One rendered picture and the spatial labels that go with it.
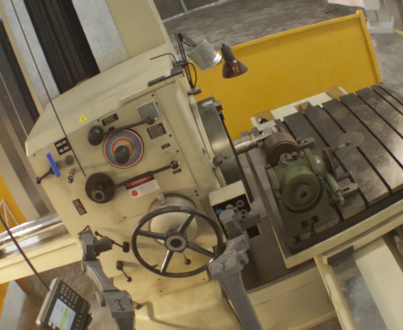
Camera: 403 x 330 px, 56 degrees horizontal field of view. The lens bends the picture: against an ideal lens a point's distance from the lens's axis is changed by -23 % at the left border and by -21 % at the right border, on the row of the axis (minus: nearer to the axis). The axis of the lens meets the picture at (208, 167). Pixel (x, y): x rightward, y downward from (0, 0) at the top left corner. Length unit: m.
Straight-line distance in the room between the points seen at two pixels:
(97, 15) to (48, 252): 1.43
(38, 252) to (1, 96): 1.01
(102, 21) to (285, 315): 2.07
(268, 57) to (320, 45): 0.61
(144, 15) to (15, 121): 1.03
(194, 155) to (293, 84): 2.73
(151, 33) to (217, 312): 1.62
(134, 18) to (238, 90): 2.25
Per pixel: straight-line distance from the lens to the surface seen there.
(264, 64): 4.39
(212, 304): 2.53
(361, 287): 2.10
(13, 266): 2.85
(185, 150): 1.90
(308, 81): 4.56
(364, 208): 2.17
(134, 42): 2.41
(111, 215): 2.05
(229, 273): 1.25
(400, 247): 2.29
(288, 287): 2.55
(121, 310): 1.28
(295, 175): 1.95
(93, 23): 2.41
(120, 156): 1.80
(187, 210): 1.75
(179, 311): 2.57
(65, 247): 2.59
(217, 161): 1.88
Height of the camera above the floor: 2.36
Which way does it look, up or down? 28 degrees down
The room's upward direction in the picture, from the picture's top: 23 degrees counter-clockwise
